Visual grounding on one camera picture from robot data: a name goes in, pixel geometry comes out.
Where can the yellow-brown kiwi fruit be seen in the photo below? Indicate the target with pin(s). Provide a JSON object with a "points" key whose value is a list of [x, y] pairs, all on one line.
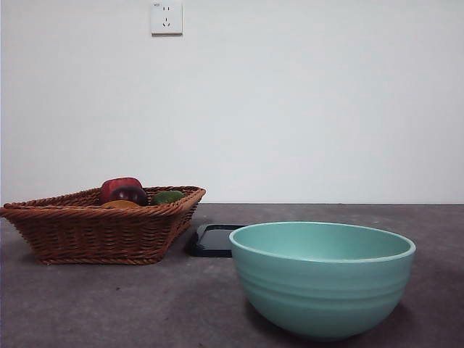
{"points": [[119, 203]]}

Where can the teal ribbed bowl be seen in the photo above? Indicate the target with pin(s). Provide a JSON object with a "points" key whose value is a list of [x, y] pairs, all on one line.
{"points": [[319, 290]]}

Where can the green avocado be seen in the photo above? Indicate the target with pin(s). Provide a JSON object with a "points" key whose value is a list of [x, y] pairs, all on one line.
{"points": [[166, 197]]}

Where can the dark green rectangular tray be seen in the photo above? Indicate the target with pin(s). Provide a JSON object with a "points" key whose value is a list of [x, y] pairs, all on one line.
{"points": [[214, 243]]}

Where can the dark red plum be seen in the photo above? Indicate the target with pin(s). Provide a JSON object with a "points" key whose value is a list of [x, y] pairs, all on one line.
{"points": [[128, 194]]}

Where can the bright red apple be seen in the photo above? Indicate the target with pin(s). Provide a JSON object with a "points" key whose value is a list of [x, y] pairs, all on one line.
{"points": [[119, 182]]}

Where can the brown wicker basket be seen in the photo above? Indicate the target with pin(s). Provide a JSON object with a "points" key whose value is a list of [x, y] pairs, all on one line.
{"points": [[90, 235]]}

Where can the white wall socket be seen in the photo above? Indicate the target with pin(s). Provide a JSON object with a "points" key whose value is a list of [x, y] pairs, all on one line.
{"points": [[166, 20]]}

